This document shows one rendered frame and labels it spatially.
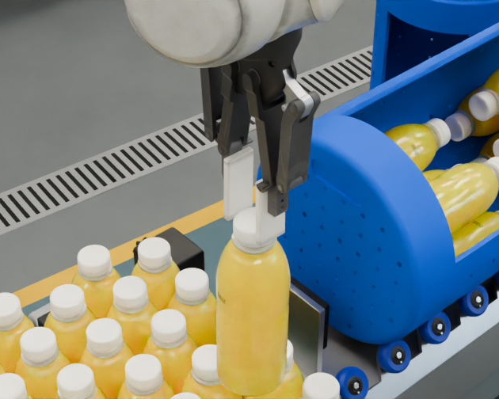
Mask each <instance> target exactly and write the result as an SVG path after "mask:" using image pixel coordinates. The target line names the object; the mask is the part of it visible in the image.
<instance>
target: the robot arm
mask: <svg viewBox="0 0 499 399"><path fill-rule="evenodd" d="M345 1H346V0H124V3H125V5H126V9H127V14H128V19H129V21H130V23H131V26H132V28H133V29H134V30H135V32H136V34H137V35H138V36H139V38H140V39H141V40H142V41H143V42H144V43H145V44H146V45H147V46H148V47H149V48H150V49H152V50H153V51H154V52H156V53H157V54H159V55H160V56H162V57H163V58H165V59H168V60H169V61H171V62H174V63H177V64H180V65H182V66H186V67H195V68H200V80H201V92H202V103H203V114H204V133H205V136H206V138H207V139H208V140H209V141H213V140H215V141H216V142H217V143H218V146H217V147H218V151H219V153H220V154H221V155H222V176H223V179H224V211H223V217H224V218H225V219H226V220H227V221H230V220H231V219H233V218H234V217H235V215H236V214H237V213H238V212H239V211H240V210H242V209H245V208H247V207H253V149H252V148H251V147H250V146H248V147H246V148H245V149H242V148H243V147H244V146H246V145H248V144H250V143H252V142H253V140H251V138H250V137H249V136H248V134H249V129H250V120H251V117H253V118H255V123H256V129H257V141H258V148H259V155H260V161H261V173H262V179H260V180H258V181H257V182H256V183H255V185H256V243H257V244H258V245H259V246H263V245H264V244H266V243H268V242H270V241H271V240H273V239H275V238H277V237H279V236H280V235H281V234H284V233H285V211H287V209H288V191H290V190H292V189H293V188H295V187H297V186H299V185H301V184H303V183H304V182H306V181H307V175H308V167H309V159H310V145H311V136H312V128H313V120H314V114H315V112H316V110H317V108H318V106H319V105H320V102H321V98H320V96H319V94H318V93H317V92H316V91H311V92H309V93H306V92H305V91H304V89H303V88H302V87H301V86H300V84H299V83H298V82H297V81H296V79H297V71H296V68H295V64H294V59H293V56H294V54H295V50H296V48H297V47H298V45H299V43H300V40H301V39H302V34H303V27H305V26H308V25H312V24H314V23H318V22H320V21H329V20H330V19H331V18H332V17H333V15H334V14H335V13H336V12H337V10H338V9H339V7H340V6H341V5H342V4H343V3H344V2H345ZM220 119H221V122H219V123H216V120H220ZM249 140H251V141H249Z"/></svg>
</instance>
